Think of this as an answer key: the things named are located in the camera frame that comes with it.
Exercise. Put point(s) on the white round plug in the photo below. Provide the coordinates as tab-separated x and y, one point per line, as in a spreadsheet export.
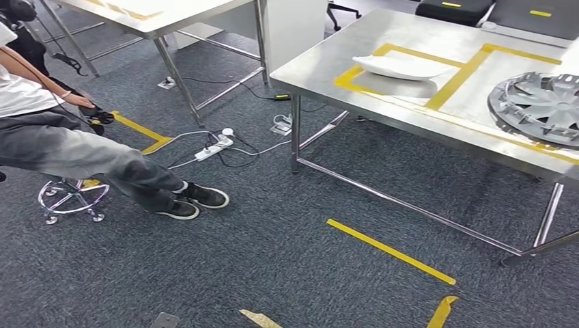
227	132

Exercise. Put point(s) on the long yellow tape strip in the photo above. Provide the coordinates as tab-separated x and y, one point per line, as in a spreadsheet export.
389	251

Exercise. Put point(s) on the pale table with side panel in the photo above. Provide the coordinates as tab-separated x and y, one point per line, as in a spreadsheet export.
203	13

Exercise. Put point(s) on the torn yellow tape piece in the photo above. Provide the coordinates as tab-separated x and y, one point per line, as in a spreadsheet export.
262	320

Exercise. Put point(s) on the person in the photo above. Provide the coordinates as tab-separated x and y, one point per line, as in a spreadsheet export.
68	149

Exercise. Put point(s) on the floor socket box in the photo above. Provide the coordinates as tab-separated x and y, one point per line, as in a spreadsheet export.
167	83

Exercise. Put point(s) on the short yellow tape strip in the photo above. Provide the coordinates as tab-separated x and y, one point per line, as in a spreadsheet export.
441	312

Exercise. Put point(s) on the stainless steel table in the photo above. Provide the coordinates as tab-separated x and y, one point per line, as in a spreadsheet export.
316	77

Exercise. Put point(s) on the yellow tape frame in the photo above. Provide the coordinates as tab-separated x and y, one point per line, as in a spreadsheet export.
450	88

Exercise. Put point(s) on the person's forearm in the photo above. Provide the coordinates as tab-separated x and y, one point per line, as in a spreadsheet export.
31	72

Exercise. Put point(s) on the silver plastic wheel hubcap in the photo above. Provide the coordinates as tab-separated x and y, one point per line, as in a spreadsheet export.
543	108

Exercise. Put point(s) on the black office chair base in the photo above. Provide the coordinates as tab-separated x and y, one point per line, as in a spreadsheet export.
343	11

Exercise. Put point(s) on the yellow tape corner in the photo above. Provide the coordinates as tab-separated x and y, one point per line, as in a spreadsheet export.
140	129

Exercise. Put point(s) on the black flat device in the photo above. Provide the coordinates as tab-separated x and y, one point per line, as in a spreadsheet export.
534	22

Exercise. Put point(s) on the black handheld controller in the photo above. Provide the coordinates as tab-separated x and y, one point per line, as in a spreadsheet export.
102	117

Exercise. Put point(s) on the person's hand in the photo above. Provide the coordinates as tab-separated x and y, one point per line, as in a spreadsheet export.
81	100

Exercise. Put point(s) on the black padded case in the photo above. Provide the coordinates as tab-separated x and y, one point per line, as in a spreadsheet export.
452	13

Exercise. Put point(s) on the white power strip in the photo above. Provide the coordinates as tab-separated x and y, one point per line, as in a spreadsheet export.
212	149

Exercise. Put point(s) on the white curved plate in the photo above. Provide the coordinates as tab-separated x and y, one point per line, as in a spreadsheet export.
402	68

